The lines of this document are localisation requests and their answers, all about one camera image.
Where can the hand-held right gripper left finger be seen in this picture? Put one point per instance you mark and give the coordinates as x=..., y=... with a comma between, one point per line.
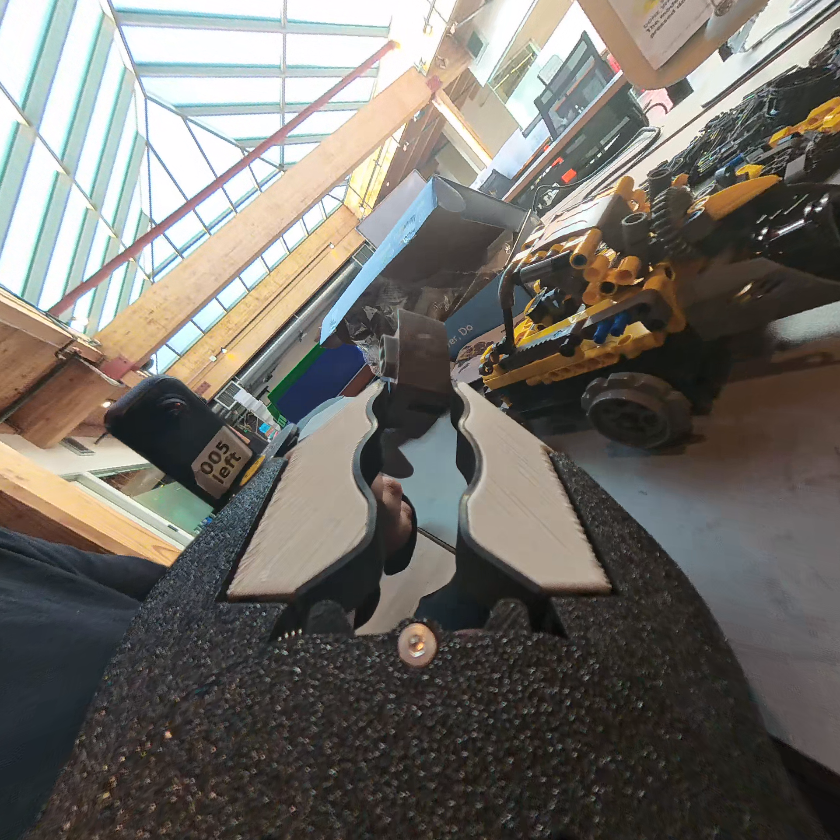
x=308, y=518

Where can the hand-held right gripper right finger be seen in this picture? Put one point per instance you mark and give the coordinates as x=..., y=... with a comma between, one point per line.
x=531, y=518

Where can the grey curved panel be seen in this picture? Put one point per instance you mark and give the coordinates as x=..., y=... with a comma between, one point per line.
x=423, y=354

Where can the pile of black track links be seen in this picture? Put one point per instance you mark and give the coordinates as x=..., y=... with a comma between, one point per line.
x=722, y=144

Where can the person's left forearm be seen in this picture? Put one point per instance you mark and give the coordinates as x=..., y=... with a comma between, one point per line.
x=59, y=656

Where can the grey desk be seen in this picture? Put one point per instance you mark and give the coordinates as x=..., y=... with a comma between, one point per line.
x=722, y=492

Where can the person's left hand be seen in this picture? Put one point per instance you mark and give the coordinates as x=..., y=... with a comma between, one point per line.
x=390, y=505

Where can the blue bin with green lid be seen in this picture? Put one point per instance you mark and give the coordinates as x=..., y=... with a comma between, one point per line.
x=315, y=387

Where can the partly built yellow robot vehicle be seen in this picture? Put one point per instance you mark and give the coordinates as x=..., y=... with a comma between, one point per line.
x=590, y=354

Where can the clear plastic bag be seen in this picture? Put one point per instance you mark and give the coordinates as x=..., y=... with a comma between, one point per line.
x=367, y=328

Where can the red pipe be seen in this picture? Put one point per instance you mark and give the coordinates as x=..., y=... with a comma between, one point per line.
x=229, y=174

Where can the blue cardboard kit box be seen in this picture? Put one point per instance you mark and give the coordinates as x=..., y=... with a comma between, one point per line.
x=459, y=216

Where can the black office chair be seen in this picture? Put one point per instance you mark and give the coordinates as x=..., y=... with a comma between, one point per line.
x=571, y=79

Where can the instruction sheet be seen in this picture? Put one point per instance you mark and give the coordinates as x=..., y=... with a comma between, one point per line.
x=663, y=26

